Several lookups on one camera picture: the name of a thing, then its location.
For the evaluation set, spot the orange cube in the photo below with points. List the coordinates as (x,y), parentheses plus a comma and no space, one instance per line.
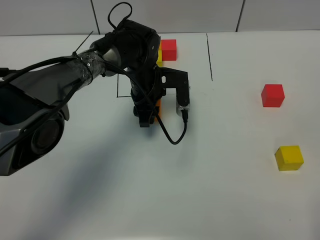
(158,107)

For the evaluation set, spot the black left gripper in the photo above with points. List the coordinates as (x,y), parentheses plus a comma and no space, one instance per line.
(146,83)

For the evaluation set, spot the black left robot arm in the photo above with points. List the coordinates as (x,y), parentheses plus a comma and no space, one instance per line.
(33,101)

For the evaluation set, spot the red template cube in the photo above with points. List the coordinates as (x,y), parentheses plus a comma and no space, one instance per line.
(169,49)

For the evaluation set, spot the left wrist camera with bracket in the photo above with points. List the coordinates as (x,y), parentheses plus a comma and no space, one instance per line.
(178,80)

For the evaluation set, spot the yellow template cube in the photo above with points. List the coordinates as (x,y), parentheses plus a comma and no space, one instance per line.
(159,61)

